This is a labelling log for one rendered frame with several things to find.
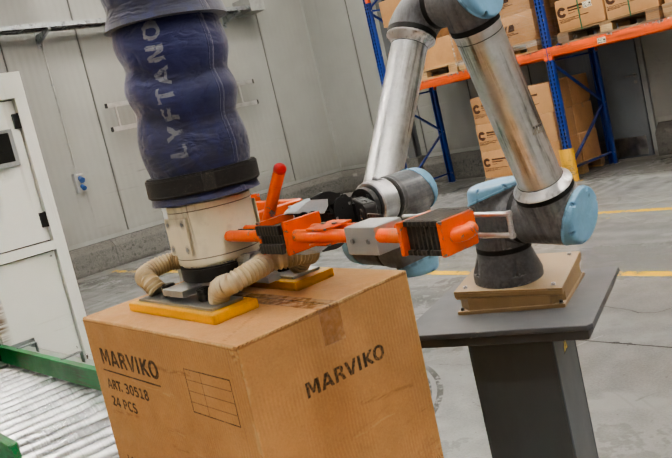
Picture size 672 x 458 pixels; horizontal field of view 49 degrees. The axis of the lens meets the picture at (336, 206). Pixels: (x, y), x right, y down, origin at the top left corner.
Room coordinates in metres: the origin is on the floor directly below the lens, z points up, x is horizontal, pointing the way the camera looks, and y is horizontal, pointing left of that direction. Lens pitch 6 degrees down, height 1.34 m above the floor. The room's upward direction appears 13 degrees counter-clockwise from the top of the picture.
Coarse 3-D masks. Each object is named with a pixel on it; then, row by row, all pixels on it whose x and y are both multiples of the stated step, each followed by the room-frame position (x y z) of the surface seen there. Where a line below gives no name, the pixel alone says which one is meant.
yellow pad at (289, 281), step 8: (272, 272) 1.51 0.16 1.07; (280, 272) 1.49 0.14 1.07; (288, 272) 1.48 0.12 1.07; (304, 272) 1.45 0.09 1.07; (312, 272) 1.45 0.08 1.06; (320, 272) 1.44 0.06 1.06; (328, 272) 1.45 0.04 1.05; (280, 280) 1.44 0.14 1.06; (288, 280) 1.43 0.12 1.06; (296, 280) 1.41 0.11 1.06; (304, 280) 1.41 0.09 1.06; (312, 280) 1.43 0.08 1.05; (320, 280) 1.44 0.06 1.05; (272, 288) 1.46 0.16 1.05; (280, 288) 1.44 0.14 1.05; (288, 288) 1.42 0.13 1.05; (296, 288) 1.40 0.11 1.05
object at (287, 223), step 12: (276, 216) 1.34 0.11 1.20; (288, 216) 1.35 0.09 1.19; (300, 216) 1.27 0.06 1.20; (312, 216) 1.29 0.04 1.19; (264, 228) 1.28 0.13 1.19; (276, 228) 1.25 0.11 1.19; (288, 228) 1.25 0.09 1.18; (300, 228) 1.27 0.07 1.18; (264, 240) 1.30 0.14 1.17; (276, 240) 1.27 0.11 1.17; (288, 240) 1.25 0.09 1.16; (264, 252) 1.29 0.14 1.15; (276, 252) 1.26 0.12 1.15; (288, 252) 1.25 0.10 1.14
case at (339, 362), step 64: (128, 320) 1.46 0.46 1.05; (256, 320) 1.25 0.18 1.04; (320, 320) 1.24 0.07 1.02; (384, 320) 1.33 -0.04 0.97; (128, 384) 1.46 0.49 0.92; (192, 384) 1.26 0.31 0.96; (256, 384) 1.14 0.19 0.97; (320, 384) 1.22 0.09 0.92; (384, 384) 1.31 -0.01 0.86; (128, 448) 1.53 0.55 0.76; (192, 448) 1.31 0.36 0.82; (256, 448) 1.14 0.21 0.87; (320, 448) 1.20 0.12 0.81; (384, 448) 1.30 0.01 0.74
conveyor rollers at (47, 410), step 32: (0, 384) 3.22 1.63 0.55; (32, 384) 3.13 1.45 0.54; (64, 384) 2.97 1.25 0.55; (0, 416) 2.78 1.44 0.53; (32, 416) 2.68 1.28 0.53; (64, 416) 2.58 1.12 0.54; (96, 416) 2.48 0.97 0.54; (32, 448) 2.33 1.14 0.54; (64, 448) 2.23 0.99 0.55; (96, 448) 2.19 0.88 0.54
